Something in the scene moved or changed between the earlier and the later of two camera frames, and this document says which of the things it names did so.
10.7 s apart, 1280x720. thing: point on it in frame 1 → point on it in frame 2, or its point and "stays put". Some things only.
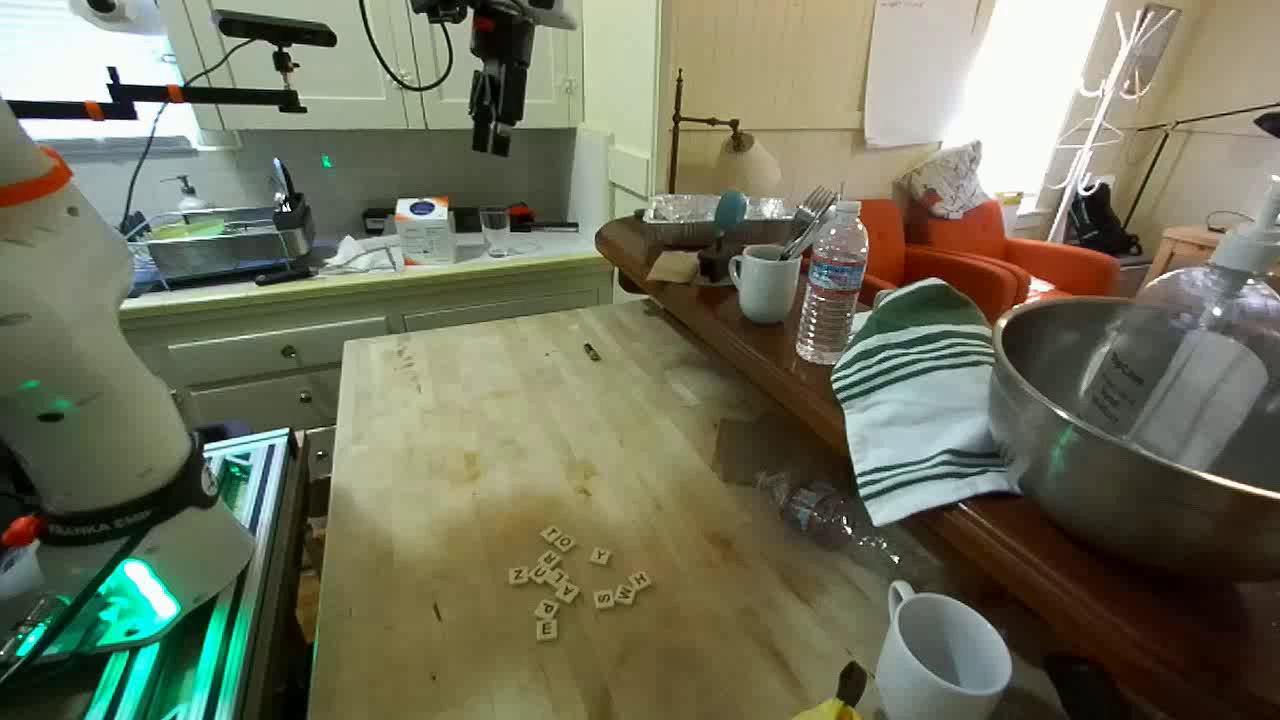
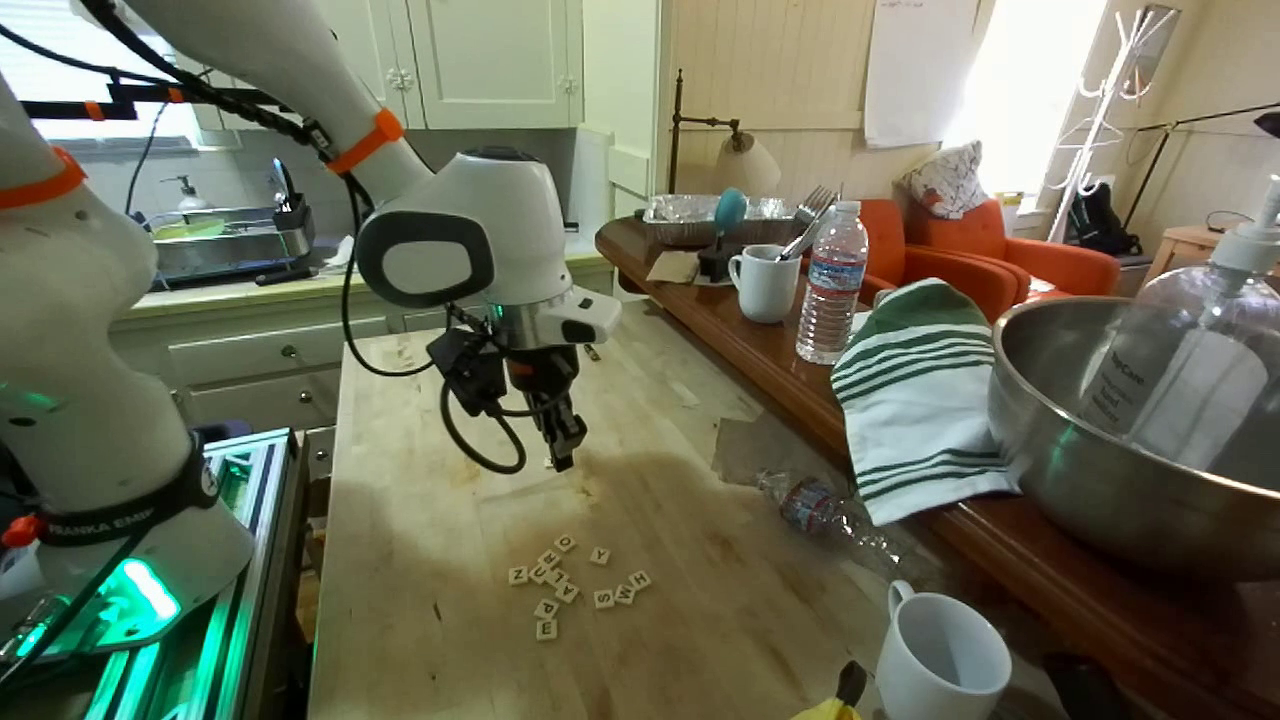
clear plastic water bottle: [835, 284] stays put
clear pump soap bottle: [1191, 356] stays put
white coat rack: [1119, 88] stays put
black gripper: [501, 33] → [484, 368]
